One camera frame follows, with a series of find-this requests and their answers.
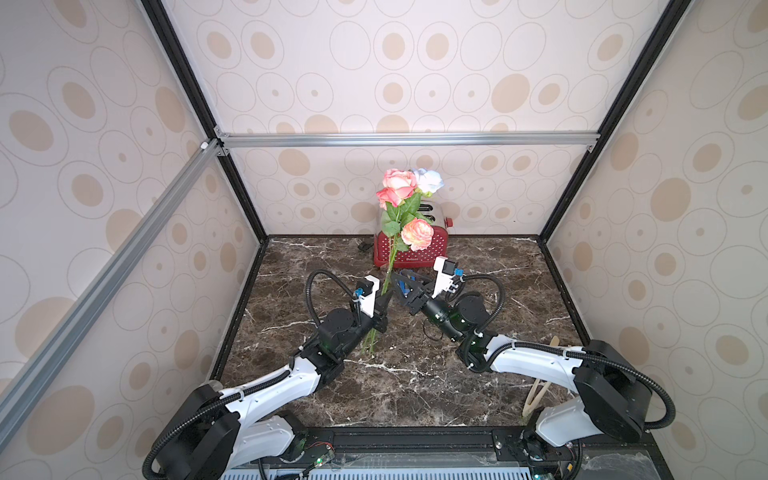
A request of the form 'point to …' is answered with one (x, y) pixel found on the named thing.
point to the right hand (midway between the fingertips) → (408, 272)
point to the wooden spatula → (529, 405)
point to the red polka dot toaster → (432, 211)
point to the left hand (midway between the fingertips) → (400, 292)
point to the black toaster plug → (364, 246)
